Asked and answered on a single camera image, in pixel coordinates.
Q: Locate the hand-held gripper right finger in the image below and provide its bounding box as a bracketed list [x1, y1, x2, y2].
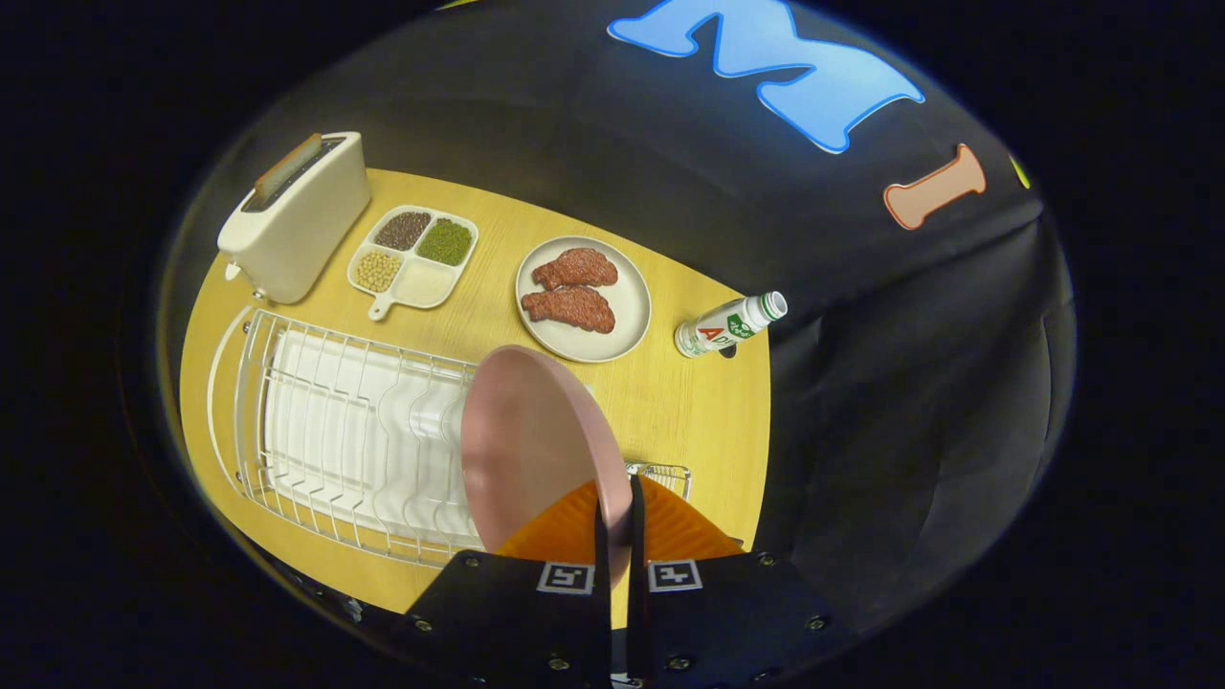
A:
[627, 474, 858, 689]

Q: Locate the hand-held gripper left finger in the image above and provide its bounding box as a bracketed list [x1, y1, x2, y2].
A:
[388, 478, 613, 689]

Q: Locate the pink plate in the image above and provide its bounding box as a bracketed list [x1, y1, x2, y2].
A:
[460, 344, 635, 585]

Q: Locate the white wire dish rack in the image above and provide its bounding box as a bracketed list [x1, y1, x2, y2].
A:
[206, 304, 499, 567]

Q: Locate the beige round plate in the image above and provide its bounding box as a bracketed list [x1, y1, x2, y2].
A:
[515, 235, 653, 364]

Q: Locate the white plastic drink bottle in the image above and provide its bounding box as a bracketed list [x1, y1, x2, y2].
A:
[674, 291, 789, 359]

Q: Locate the red raw meat piece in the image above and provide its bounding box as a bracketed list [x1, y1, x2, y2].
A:
[532, 248, 619, 291]
[521, 285, 616, 335]

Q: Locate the white drip tray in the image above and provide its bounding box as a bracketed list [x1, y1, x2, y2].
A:
[263, 330, 489, 551]

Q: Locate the black backdrop cloth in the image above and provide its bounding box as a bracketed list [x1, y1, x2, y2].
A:
[158, 0, 1078, 652]

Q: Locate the white divided bean tray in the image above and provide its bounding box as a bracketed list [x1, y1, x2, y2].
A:
[346, 205, 479, 322]

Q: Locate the white toaster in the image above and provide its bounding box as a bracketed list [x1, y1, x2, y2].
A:
[217, 131, 372, 305]

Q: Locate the brown bread slice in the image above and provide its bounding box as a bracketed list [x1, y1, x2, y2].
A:
[254, 133, 323, 202]

